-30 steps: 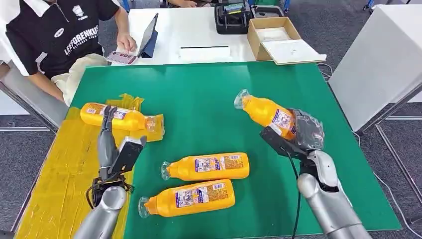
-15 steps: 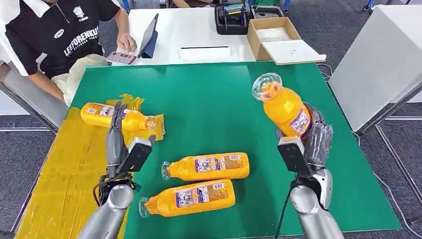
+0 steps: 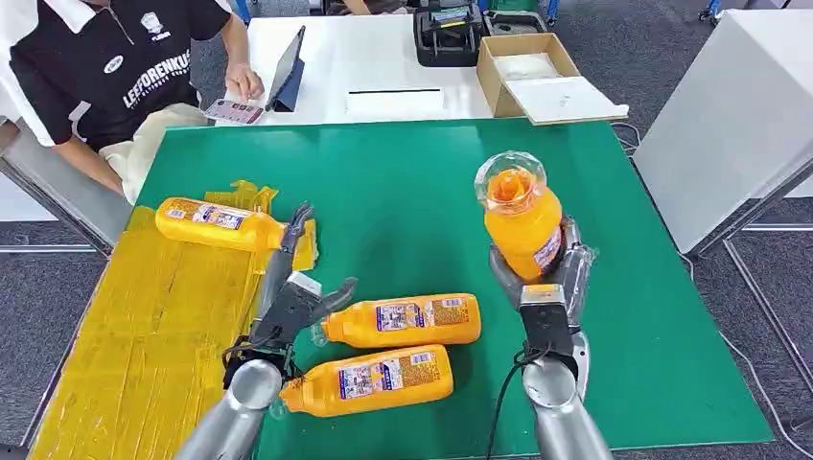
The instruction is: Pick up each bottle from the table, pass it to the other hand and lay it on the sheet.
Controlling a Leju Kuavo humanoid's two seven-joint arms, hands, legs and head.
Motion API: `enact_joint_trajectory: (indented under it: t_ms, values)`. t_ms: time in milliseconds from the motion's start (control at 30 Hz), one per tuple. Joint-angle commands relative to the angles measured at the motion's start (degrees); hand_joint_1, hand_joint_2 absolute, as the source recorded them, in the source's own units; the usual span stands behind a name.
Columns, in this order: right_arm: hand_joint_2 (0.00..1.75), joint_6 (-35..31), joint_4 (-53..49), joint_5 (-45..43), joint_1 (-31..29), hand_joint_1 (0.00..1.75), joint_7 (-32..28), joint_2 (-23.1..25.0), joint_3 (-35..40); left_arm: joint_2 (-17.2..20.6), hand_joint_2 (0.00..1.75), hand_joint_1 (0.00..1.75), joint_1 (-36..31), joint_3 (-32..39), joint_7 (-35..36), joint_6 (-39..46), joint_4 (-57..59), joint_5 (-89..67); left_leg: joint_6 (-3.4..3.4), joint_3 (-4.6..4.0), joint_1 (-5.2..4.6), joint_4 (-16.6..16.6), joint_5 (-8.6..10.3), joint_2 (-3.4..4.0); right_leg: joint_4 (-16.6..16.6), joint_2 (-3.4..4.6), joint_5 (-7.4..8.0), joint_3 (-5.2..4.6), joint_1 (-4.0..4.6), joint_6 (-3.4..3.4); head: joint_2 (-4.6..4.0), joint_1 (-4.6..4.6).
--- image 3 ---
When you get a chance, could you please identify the white plastic bag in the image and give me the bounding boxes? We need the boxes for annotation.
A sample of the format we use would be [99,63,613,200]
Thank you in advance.
[494,52,562,81]

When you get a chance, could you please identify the open cardboard box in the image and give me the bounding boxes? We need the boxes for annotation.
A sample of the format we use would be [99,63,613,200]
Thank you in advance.
[476,33,581,120]

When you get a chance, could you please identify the clear plastic hand film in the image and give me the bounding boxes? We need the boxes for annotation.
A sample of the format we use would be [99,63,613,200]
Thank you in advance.
[558,243,599,322]

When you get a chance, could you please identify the smartphone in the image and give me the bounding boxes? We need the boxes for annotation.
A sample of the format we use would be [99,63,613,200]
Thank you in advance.
[202,98,266,127]

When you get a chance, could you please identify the tablet with dark cover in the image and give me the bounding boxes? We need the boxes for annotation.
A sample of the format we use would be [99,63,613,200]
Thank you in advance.
[265,25,308,114]

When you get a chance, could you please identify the person's left hand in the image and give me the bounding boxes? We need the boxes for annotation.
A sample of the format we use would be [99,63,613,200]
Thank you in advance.
[225,61,266,103]

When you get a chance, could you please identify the green table mat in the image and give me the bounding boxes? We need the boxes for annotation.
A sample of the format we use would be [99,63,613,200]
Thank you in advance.
[128,118,777,460]

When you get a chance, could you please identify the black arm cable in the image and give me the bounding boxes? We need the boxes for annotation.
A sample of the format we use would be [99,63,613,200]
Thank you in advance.
[485,345,555,460]

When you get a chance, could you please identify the black device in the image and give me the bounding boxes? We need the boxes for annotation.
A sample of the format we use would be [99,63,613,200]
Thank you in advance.
[412,0,488,69]

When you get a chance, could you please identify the white side table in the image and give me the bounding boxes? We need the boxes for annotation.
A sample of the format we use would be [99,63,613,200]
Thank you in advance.
[632,9,813,392]

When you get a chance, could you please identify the yellow sheet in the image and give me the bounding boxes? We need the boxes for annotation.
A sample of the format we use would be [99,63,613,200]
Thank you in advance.
[26,180,320,460]

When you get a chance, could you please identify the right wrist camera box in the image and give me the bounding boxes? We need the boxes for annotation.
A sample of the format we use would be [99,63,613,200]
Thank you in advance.
[521,284,567,308]

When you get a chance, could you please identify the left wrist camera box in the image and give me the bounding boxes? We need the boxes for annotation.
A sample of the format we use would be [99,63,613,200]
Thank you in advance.
[286,270,324,300]

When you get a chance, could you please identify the grey table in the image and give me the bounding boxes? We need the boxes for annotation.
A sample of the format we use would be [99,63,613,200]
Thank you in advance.
[0,120,134,259]

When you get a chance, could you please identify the white board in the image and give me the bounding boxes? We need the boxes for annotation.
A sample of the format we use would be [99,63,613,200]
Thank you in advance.
[504,75,630,127]

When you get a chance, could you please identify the person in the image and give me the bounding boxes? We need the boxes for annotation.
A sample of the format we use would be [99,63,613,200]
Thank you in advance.
[342,0,411,16]
[0,0,266,206]

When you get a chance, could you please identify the orange drink bottle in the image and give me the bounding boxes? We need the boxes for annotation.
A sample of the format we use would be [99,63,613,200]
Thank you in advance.
[474,149,566,285]
[153,196,289,254]
[310,292,482,351]
[268,343,455,420]

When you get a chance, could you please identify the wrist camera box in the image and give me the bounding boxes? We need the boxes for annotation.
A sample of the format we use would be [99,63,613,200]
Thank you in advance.
[286,270,324,300]
[521,284,567,308]

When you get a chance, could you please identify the grey case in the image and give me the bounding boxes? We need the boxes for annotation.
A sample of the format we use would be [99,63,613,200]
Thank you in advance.
[482,9,548,36]

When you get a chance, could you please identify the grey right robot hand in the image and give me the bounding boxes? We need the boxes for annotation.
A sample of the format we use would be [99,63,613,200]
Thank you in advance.
[487,216,599,333]

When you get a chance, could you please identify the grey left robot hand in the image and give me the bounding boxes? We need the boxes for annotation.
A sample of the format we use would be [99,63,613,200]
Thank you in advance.
[249,201,360,358]

